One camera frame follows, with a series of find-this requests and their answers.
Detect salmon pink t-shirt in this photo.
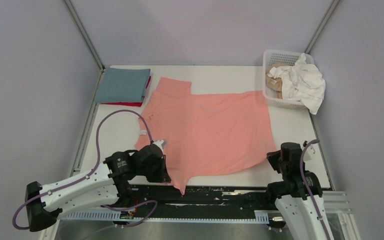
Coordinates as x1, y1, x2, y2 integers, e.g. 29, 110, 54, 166
135, 77, 277, 194

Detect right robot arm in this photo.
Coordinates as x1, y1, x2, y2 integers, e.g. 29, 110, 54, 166
265, 139, 334, 240

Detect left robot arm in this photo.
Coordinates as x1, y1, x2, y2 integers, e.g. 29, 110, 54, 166
25, 140, 171, 232

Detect folded red t-shirt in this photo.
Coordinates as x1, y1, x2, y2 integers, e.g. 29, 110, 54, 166
98, 75, 152, 107

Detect beige crumpled t-shirt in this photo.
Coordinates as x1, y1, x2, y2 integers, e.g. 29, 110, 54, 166
265, 63, 291, 99

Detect white crumpled t-shirt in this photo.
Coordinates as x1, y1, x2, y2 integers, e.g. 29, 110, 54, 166
266, 52, 326, 116

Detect folded grey-blue t-shirt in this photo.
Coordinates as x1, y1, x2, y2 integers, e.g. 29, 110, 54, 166
94, 68, 151, 104

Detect white plastic laundry basket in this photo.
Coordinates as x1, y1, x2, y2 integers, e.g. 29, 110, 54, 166
262, 49, 316, 110

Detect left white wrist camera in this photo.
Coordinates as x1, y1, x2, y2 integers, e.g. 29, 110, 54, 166
152, 139, 167, 155

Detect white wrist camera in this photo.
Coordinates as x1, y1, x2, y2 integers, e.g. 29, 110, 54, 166
303, 142, 317, 162
152, 139, 167, 155

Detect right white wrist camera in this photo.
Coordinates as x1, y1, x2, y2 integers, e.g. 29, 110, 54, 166
303, 142, 317, 162

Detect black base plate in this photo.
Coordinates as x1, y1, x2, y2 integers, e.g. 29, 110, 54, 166
111, 184, 277, 219

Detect white slotted cable duct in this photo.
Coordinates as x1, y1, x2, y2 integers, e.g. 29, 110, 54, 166
62, 209, 270, 224

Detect aluminium frame rail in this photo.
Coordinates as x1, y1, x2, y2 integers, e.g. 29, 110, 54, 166
323, 190, 352, 214

